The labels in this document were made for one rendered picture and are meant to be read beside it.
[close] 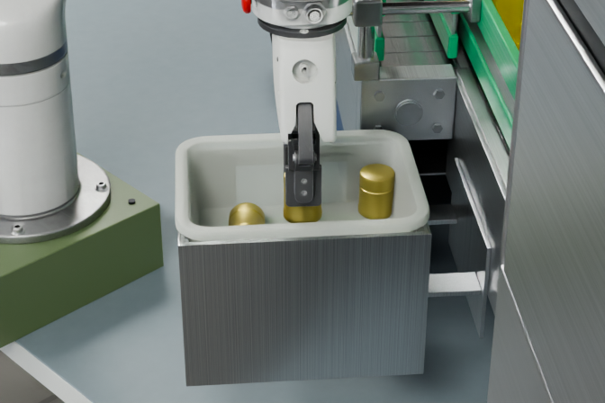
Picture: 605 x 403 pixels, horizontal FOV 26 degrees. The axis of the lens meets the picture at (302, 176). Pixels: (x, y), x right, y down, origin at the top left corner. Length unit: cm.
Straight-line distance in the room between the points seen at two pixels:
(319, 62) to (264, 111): 80
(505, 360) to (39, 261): 108
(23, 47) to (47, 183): 17
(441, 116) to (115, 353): 43
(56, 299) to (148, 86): 57
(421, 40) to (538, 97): 105
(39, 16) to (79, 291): 31
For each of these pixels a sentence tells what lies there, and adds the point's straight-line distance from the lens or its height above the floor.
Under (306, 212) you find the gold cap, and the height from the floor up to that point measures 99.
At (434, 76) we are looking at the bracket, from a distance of 129.
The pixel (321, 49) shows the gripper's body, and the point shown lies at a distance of 107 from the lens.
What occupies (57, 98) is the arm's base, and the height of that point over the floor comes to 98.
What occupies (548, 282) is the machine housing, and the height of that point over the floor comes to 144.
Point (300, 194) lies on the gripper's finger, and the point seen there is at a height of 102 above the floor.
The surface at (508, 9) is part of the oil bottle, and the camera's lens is 129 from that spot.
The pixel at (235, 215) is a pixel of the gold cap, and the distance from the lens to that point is 122.
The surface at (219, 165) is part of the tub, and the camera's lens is 127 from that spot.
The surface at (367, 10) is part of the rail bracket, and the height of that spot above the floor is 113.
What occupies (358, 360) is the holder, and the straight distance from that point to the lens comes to 122.
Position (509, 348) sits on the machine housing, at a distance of 37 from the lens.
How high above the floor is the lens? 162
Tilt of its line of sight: 31 degrees down
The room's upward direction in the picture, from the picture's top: straight up
